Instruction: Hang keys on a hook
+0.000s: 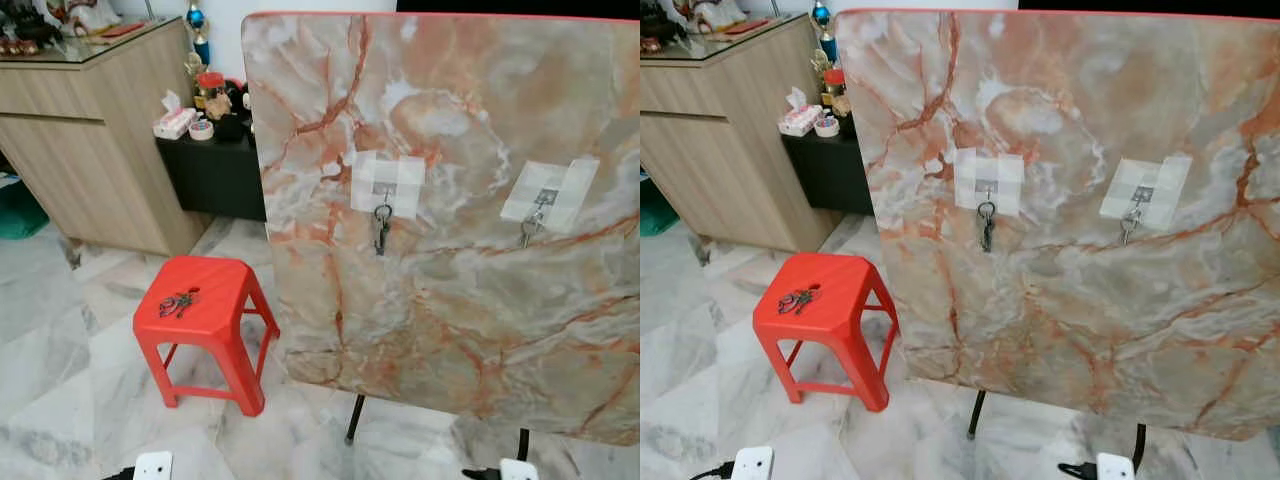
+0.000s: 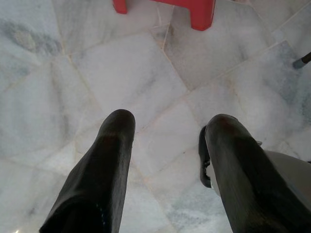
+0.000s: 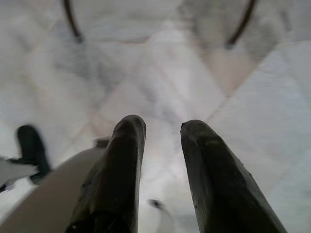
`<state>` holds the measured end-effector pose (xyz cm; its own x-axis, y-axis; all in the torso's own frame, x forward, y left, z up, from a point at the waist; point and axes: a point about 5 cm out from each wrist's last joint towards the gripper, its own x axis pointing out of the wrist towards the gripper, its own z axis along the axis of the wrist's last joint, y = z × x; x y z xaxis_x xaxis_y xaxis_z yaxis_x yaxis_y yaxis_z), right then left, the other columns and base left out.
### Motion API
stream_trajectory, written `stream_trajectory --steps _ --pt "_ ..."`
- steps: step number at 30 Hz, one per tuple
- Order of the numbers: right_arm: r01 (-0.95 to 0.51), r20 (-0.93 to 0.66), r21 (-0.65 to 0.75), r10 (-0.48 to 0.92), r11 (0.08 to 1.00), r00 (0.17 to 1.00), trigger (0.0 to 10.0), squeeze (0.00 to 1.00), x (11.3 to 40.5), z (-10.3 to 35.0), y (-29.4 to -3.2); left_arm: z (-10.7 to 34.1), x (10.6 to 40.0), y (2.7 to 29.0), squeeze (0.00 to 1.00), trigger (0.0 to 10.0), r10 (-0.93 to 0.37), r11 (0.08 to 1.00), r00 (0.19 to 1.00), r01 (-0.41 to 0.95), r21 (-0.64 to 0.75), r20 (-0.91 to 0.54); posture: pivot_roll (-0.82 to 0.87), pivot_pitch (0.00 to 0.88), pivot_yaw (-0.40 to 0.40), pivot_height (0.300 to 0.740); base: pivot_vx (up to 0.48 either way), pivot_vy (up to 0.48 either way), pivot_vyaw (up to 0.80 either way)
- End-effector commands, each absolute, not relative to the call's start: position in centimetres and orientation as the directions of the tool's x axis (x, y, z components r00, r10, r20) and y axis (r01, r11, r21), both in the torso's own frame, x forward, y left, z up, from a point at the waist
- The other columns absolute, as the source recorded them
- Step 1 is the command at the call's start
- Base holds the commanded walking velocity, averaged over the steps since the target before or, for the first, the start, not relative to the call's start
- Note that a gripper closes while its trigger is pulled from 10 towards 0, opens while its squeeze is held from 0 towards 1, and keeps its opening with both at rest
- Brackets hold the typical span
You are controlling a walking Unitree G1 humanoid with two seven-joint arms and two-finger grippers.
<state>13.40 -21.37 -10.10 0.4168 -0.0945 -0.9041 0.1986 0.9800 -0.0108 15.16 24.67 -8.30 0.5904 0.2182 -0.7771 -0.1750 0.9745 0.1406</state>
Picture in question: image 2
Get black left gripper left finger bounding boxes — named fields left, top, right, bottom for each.
left=39, top=109, right=136, bottom=233

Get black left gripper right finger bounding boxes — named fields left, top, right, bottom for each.
left=205, top=114, right=311, bottom=233

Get grey robot left leg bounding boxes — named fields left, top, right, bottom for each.
left=198, top=125, right=311, bottom=201

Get dark furniture leg grey cap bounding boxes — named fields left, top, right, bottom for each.
left=293, top=51, right=311, bottom=70

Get red plastic stool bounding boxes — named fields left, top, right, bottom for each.
left=113, top=0, right=216, bottom=31

